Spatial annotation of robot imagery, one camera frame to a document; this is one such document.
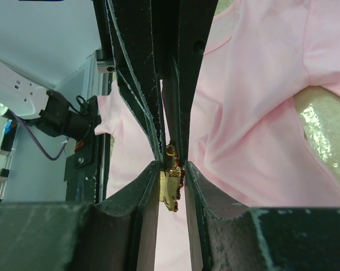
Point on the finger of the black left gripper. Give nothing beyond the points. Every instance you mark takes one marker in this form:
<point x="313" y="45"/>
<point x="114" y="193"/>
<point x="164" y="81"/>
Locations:
<point x="187" y="27"/>
<point x="130" y="24"/>

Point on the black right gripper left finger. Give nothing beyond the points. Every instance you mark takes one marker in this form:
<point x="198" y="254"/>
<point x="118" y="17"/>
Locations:
<point x="117" y="234"/>

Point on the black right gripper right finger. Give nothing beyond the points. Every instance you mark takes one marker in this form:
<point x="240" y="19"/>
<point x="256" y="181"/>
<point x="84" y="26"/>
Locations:
<point x="227" y="235"/>

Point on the gold leaf brooch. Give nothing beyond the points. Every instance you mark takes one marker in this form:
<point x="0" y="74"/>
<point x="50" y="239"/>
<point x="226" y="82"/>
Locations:
<point x="171" y="179"/>

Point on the pink garment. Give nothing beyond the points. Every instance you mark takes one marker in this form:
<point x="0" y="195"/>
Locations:
<point x="246" y="136"/>

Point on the aluminium rail frame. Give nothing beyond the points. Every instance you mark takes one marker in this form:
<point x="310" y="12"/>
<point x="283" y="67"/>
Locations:
<point x="41" y="127"/>

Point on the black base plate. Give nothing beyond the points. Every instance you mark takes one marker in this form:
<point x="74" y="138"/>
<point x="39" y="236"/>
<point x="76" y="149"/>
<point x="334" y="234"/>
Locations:
<point x="86" y="172"/>

